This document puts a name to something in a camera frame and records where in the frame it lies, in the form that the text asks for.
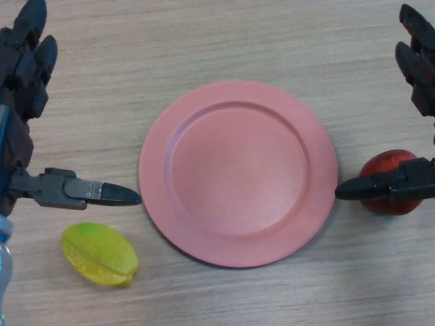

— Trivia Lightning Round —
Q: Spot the red apple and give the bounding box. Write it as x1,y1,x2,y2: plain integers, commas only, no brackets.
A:
359,149,425,215

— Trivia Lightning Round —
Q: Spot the yellow green starfruit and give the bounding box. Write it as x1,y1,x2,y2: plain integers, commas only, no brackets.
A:
60,222,139,289

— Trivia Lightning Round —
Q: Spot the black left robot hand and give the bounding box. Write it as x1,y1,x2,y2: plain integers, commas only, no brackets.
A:
0,0,143,217

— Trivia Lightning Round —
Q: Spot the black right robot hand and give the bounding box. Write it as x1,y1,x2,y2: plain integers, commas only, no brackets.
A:
334,3,435,205

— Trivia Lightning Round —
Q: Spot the pink round plate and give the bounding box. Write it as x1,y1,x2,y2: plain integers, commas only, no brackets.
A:
138,80,339,270

